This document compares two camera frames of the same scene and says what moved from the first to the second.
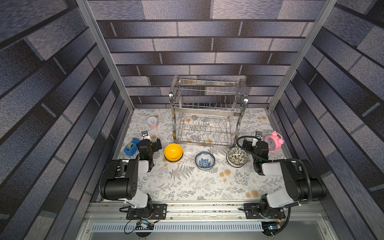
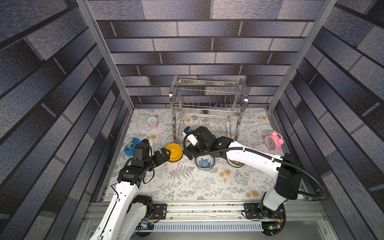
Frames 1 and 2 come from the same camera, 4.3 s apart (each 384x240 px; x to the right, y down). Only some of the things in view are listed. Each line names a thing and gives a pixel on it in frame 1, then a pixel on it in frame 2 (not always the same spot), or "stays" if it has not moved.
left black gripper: x=154 y=145 to x=161 y=160
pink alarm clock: x=275 y=141 stays
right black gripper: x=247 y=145 to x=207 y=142
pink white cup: x=152 y=122 stays
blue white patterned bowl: x=204 y=160 stays
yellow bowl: x=173 y=152 stays
